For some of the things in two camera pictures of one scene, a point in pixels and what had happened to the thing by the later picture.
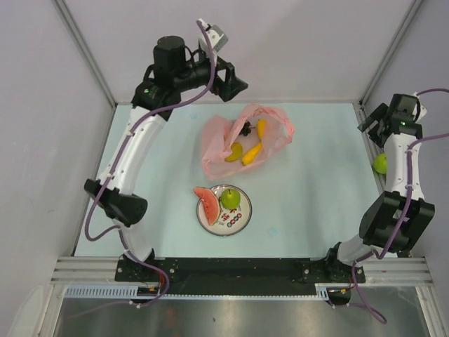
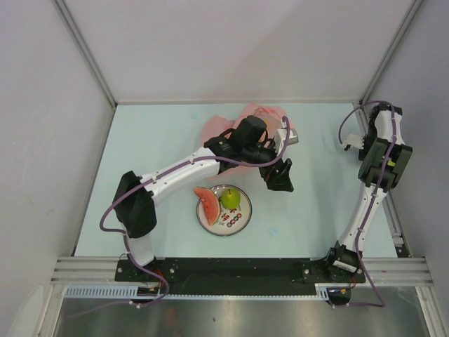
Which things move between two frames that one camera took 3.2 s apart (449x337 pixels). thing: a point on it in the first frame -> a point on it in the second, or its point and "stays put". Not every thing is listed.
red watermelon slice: x=211 y=202 stays put
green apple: x=230 y=199 stays put
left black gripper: x=231 y=86 -> x=279 y=180
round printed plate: x=231 y=222 stays put
